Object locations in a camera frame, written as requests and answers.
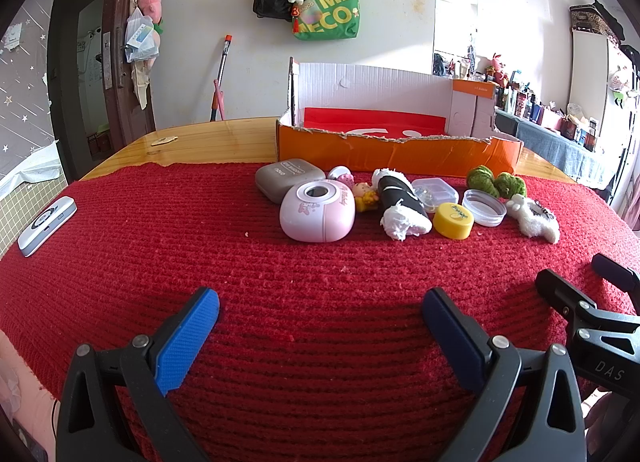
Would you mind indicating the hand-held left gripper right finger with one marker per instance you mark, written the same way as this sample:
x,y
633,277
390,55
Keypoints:
x,y
452,342

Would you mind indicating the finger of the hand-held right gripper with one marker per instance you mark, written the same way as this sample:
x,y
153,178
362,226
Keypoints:
x,y
562,294
617,272

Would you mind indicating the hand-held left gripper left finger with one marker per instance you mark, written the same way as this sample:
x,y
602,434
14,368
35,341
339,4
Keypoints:
x,y
190,337

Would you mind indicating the white plush bunny clip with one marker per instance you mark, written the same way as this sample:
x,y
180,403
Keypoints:
x,y
532,223

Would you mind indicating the clear round lid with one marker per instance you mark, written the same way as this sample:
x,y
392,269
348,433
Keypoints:
x,y
484,209

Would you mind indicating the green yarn scrunchie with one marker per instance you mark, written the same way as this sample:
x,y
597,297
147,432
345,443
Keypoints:
x,y
480,178
511,185

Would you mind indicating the yellow bottle cap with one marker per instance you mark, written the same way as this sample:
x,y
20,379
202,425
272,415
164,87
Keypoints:
x,y
452,220

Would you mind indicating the small clear plastic box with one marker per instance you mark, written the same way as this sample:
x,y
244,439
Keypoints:
x,y
435,189

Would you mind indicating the black and white cloth roll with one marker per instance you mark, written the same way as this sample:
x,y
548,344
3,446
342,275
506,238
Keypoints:
x,y
400,197

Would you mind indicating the pink round device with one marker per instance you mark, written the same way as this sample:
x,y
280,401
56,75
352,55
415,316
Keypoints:
x,y
310,222

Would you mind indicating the pink doll toy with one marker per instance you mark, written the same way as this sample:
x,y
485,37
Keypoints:
x,y
362,194

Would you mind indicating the grey makeup case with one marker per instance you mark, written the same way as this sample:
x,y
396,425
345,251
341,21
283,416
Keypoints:
x,y
285,178

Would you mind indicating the orange cardboard box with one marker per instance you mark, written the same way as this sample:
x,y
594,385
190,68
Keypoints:
x,y
350,148

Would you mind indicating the pink hanging garment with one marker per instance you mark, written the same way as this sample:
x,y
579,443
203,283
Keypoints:
x,y
631,207

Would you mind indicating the red knitted mat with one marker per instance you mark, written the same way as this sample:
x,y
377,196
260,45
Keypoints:
x,y
300,282

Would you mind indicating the side table with blue cloth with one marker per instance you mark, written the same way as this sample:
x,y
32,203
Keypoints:
x,y
550,142

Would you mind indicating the pink cloth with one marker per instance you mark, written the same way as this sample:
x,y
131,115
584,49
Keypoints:
x,y
20,382

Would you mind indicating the white flat device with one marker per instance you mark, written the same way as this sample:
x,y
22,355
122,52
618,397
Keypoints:
x,y
47,224

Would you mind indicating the white plush toy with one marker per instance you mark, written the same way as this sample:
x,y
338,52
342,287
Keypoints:
x,y
622,82

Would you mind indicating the white wardrobe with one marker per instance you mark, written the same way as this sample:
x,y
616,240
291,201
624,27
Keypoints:
x,y
592,82

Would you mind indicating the row of cosmetic bottles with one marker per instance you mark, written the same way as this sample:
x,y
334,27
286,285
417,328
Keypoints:
x,y
525,102

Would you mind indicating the beige table sticker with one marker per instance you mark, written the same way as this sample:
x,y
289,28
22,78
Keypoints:
x,y
162,141

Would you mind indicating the red plush toy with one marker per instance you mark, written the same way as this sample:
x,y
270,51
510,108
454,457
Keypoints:
x,y
499,67

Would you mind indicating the pink stick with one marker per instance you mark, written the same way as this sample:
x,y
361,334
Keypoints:
x,y
218,102

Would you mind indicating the dark brown door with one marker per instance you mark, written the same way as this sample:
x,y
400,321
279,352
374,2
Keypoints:
x,y
112,107

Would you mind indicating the red MINISO bag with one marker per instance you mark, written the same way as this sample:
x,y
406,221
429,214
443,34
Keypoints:
x,y
350,120

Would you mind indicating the leopard print bag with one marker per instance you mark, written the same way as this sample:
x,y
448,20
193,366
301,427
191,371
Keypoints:
x,y
595,22

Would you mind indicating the white cloth bag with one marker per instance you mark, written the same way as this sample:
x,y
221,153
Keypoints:
x,y
141,85

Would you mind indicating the clear plastic bag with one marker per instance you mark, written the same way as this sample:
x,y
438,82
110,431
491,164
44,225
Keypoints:
x,y
137,40

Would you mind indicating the peach plush toy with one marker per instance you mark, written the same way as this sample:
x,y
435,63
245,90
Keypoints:
x,y
158,36

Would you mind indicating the red tassel charm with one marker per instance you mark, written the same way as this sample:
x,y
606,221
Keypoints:
x,y
296,20

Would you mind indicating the pink plush toy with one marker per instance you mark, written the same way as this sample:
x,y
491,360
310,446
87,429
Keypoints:
x,y
150,2

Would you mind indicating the wall mirror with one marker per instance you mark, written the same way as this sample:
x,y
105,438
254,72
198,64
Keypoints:
x,y
455,12

